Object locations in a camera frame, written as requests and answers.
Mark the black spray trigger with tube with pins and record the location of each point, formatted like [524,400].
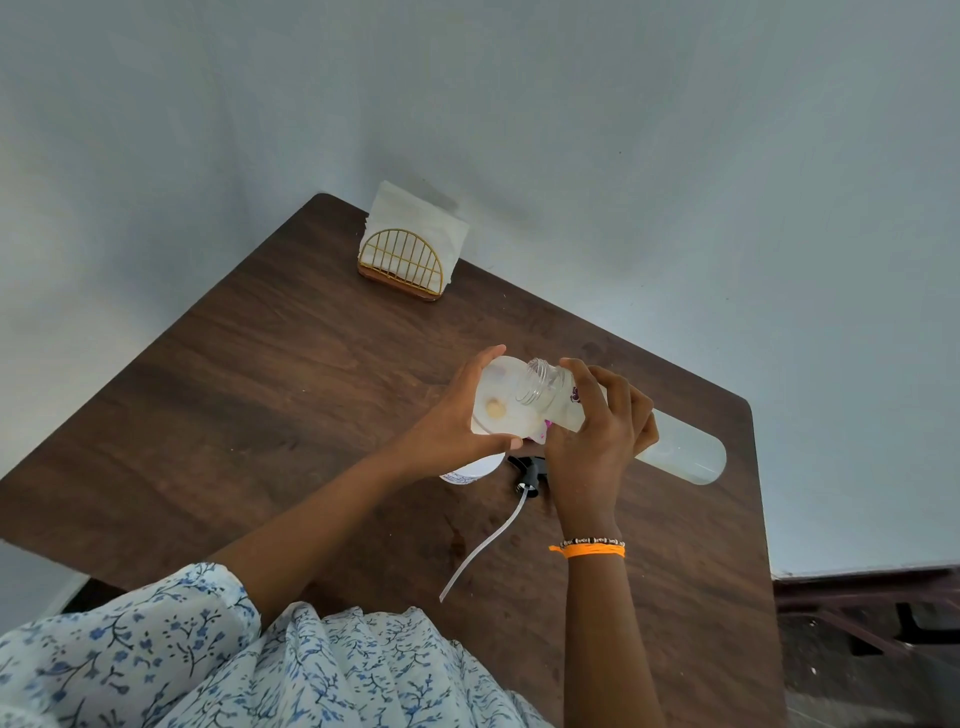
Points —
[525,472]

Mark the person's left thumb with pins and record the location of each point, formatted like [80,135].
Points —
[499,446]

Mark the person's left forearm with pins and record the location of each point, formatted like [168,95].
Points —
[315,525]

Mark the clear frosted spray bottle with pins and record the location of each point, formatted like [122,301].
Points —
[682,454]

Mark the person's right middle finger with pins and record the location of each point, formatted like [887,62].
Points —
[619,394]

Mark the person's left hand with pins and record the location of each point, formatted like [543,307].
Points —
[439,439]

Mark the person's right hand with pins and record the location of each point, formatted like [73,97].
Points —
[589,465]

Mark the person's right forearm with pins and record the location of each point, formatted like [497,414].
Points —
[604,637]

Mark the dark wooden furniture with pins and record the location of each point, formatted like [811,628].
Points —
[862,637]

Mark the white blue floral garment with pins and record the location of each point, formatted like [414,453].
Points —
[225,667]

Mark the person's right little finger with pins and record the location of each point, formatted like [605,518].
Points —
[648,441]

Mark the white plastic bottle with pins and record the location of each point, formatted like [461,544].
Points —
[499,394]

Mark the white paper napkins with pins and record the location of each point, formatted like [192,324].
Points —
[409,214]

